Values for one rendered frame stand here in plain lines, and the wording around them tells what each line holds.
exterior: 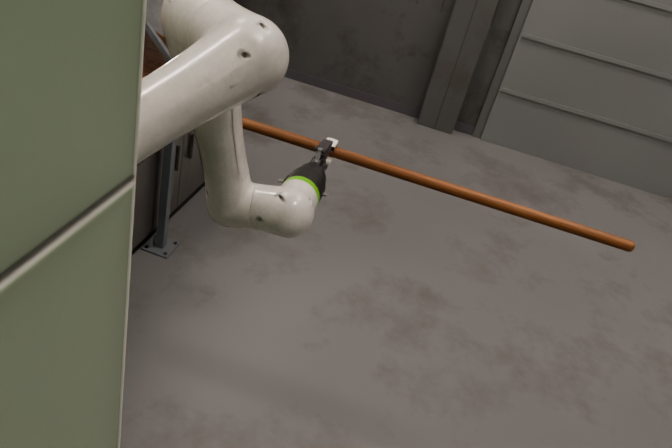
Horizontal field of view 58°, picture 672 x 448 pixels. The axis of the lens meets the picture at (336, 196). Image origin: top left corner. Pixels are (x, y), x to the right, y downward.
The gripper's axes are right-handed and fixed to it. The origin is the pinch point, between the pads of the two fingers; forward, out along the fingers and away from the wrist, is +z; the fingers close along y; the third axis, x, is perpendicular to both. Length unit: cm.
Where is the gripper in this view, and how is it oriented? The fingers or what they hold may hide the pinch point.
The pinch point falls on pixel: (328, 150)
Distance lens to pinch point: 159.9
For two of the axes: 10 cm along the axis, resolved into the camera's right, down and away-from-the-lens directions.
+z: 2.3, -4.4, 8.6
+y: -2.2, 8.4, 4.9
